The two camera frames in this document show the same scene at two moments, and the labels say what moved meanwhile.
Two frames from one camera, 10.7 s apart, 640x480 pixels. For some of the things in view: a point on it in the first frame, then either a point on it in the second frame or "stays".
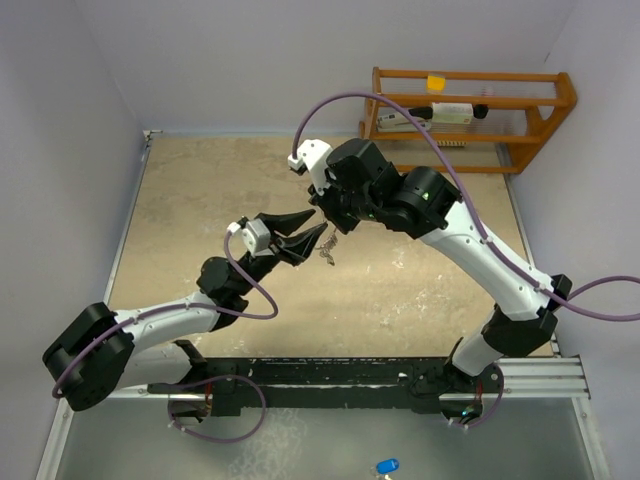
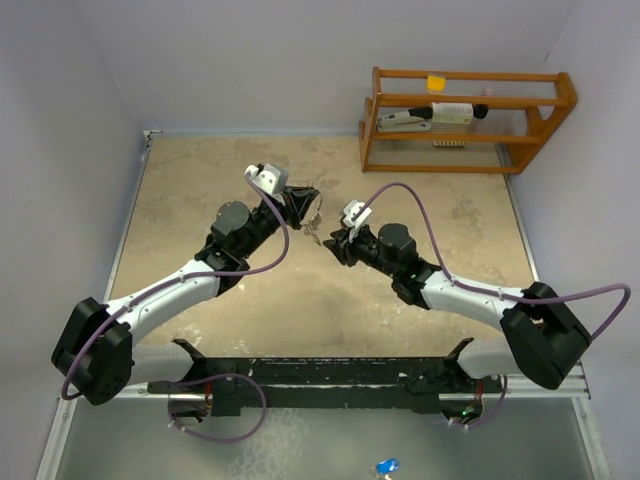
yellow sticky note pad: [435, 83] stays
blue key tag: [387, 466] stays
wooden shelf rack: [462, 121] stays
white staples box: [452, 113] stays
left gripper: [294, 248] -> [293, 204]
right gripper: [343, 224] -> [343, 247]
